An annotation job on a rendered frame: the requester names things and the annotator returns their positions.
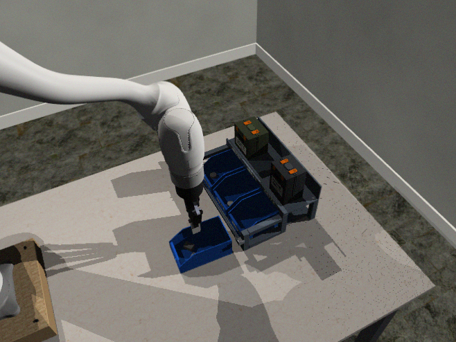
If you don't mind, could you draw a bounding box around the dark green case with handle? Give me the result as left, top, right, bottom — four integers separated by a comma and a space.
234, 116, 269, 160

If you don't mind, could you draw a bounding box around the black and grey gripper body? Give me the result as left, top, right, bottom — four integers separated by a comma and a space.
175, 183, 203, 208

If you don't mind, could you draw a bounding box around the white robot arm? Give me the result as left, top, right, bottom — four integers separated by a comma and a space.
0, 42, 204, 320

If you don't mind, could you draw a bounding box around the grey metal shelf rack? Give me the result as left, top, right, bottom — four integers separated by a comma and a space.
202, 116, 322, 251

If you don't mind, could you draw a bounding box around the black case with orange latches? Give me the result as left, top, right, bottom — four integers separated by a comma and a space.
270, 154, 306, 206

